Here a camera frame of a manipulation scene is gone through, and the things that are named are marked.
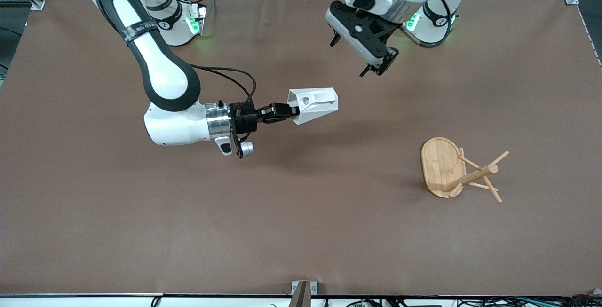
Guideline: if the grey metal bracket with post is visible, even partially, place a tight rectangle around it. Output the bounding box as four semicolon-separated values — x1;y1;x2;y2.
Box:
289;280;318;307

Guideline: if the wooden cup rack with pegs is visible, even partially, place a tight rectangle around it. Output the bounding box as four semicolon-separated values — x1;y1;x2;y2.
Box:
420;137;510;203

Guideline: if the white table edge rail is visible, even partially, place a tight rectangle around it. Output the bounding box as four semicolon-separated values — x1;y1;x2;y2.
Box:
0;294;602;307

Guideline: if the black right arm gripper cable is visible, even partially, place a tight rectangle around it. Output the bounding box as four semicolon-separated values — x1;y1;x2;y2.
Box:
190;64;257;110

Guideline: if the tangled cable bundle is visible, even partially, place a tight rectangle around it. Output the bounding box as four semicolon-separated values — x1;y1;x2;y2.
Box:
346;296;602;307

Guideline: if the brown table cover sheet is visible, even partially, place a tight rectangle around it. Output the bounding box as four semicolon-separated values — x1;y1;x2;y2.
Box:
0;0;602;296

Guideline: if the white angular cup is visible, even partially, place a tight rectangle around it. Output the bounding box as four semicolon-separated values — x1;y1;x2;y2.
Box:
288;87;339;125

